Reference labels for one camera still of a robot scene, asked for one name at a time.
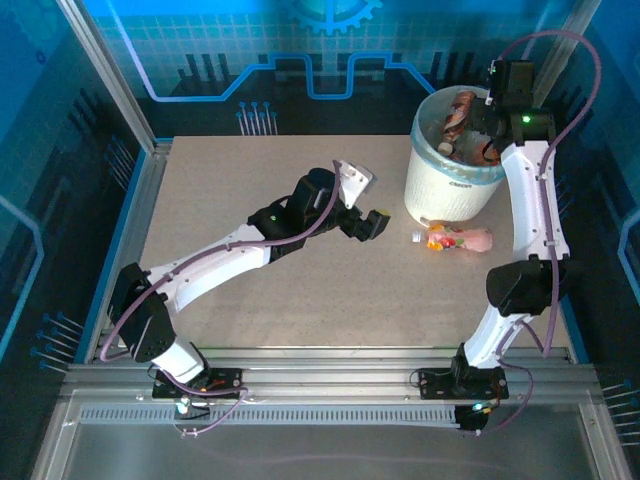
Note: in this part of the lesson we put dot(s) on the grey metal shelf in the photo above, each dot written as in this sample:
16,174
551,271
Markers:
325,452

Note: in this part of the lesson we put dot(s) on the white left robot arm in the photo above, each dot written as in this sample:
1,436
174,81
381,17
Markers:
215,265

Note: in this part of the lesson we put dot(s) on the aluminium side rail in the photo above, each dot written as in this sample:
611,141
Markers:
145,200

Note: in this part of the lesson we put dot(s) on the pink bottle colourful label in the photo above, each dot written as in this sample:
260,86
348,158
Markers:
470,239

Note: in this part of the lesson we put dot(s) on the aluminium right frame post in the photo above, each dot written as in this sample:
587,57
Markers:
564,42

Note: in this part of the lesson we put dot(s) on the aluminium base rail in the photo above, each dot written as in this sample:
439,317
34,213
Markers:
325,370

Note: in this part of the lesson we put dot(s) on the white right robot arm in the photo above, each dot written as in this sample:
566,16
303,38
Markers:
530,200

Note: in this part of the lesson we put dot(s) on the white plastic bin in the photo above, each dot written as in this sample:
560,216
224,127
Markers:
440,195

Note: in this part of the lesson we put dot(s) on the brown drink bottle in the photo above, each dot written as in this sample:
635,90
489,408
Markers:
456,120

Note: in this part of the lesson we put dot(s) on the aluminium frame post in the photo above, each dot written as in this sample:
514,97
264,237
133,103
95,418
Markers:
111,75
564,42

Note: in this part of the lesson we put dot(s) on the aluminium left frame post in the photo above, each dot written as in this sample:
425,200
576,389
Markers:
111,75

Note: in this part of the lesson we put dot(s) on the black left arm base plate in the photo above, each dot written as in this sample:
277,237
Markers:
225,385

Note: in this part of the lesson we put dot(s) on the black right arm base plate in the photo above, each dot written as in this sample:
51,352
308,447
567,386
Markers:
432,382

